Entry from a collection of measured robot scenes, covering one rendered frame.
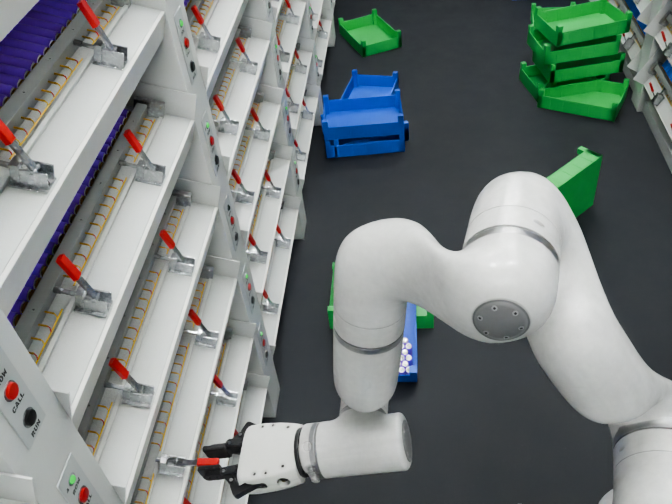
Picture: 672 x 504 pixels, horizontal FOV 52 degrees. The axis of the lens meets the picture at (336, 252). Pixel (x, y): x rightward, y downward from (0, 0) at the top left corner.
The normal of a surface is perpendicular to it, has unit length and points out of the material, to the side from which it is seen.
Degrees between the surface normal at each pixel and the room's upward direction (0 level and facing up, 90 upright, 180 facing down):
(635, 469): 47
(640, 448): 37
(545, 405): 0
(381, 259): 60
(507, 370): 0
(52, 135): 18
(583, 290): 33
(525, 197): 9
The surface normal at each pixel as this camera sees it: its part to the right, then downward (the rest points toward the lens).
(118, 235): 0.21, -0.70
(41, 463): 0.99, -0.02
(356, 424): -0.28, -0.85
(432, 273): -0.90, 0.17
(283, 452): -0.31, -0.66
